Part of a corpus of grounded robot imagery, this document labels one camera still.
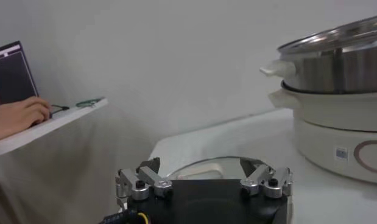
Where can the round glass pot lid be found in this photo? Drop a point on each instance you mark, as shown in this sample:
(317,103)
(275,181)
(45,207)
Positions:
(206,170)

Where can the green and white flat box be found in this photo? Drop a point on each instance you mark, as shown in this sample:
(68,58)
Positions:
(87,103)

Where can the white side table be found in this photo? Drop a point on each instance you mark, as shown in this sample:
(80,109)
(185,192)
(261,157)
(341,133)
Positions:
(54,124)

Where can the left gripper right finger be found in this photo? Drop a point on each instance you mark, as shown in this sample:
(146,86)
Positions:
(267,182)

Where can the white electric cooker base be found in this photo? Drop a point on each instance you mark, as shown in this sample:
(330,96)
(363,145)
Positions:
(328,128)

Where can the person's bare hand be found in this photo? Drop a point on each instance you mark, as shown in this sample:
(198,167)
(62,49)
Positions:
(17,117)

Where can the stainless steel steamer basket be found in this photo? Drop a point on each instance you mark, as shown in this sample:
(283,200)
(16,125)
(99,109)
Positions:
(328,70)

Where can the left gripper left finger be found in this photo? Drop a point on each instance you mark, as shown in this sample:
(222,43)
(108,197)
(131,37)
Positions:
(145,182)

